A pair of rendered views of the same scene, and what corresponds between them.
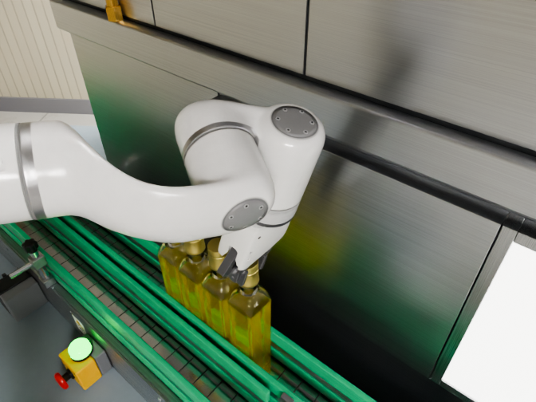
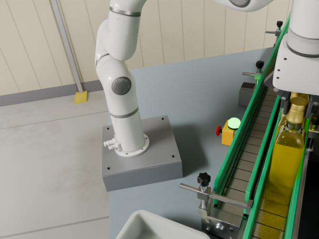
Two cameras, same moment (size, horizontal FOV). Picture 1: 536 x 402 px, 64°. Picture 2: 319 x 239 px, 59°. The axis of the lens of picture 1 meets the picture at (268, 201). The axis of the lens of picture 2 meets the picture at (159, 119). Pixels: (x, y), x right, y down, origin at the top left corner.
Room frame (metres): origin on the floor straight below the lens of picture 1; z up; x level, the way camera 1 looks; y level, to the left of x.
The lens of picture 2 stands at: (0.10, -0.37, 1.49)
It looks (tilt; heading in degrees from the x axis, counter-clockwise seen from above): 36 degrees down; 81
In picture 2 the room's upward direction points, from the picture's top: 7 degrees counter-clockwise
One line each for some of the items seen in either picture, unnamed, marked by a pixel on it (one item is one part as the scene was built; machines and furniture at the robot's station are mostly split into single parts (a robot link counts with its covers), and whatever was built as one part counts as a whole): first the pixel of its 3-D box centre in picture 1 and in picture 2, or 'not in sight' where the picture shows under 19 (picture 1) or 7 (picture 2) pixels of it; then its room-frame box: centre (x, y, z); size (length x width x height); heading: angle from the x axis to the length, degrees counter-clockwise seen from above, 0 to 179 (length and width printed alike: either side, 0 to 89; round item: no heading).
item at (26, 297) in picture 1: (20, 293); (249, 95); (0.66, 0.61, 0.79); 0.08 x 0.08 x 0.08; 50
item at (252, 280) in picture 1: (247, 270); (296, 110); (0.44, 0.03, 1.14); 0.04 x 0.04 x 0.04
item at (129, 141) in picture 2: not in sight; (124, 129); (0.09, 0.40, 0.91); 0.16 x 0.13 x 0.15; 6
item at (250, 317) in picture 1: (250, 327); (285, 164); (0.44, 0.03, 0.99); 0.06 x 0.06 x 0.21; 50
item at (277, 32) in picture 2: not in sight; (273, 34); (0.91, 0.86, 0.94); 0.07 x 0.04 x 0.13; 140
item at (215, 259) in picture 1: (218, 254); (297, 95); (0.47, 0.08, 1.14); 0.04 x 0.04 x 0.04
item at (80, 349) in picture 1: (79, 348); (234, 123); (0.49, 0.39, 0.84); 0.04 x 0.04 x 0.03
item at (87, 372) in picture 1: (85, 362); (232, 133); (0.49, 0.39, 0.79); 0.07 x 0.07 x 0.07; 50
